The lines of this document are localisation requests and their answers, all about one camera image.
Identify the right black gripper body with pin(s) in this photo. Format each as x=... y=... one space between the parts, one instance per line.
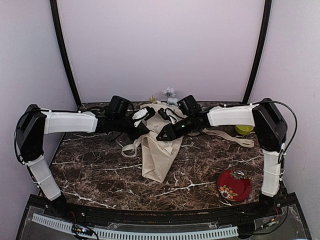
x=188 y=126

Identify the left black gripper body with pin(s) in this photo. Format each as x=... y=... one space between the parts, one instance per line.
x=120 y=126

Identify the beige wrapping paper sheet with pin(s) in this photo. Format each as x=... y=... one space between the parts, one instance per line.
x=157 y=156

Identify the white printed ribbon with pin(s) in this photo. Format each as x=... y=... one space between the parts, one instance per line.
x=195 y=138

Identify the blue fake flower stem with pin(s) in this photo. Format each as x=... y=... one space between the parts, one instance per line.
x=170 y=94

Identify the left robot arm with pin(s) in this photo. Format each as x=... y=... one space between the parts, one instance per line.
x=39 y=131

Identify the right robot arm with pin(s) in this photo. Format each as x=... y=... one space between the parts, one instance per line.
x=269 y=125

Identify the yellow-green cup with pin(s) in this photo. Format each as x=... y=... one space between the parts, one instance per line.
x=244 y=129

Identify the red floral plate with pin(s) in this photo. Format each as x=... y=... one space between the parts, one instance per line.
x=234 y=185

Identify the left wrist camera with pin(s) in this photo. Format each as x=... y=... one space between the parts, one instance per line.
x=143 y=115

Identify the white slotted cable duct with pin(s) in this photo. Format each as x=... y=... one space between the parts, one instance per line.
x=133 y=232

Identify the black front table rail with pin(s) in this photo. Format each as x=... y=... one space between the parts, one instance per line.
x=97 y=216

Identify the left black frame post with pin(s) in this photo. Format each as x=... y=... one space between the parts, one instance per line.
x=63 y=52

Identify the black frame post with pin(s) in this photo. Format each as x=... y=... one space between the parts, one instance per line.
x=259 y=51
x=63 y=52

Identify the right black frame post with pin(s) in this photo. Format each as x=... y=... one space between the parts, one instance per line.
x=259 y=51

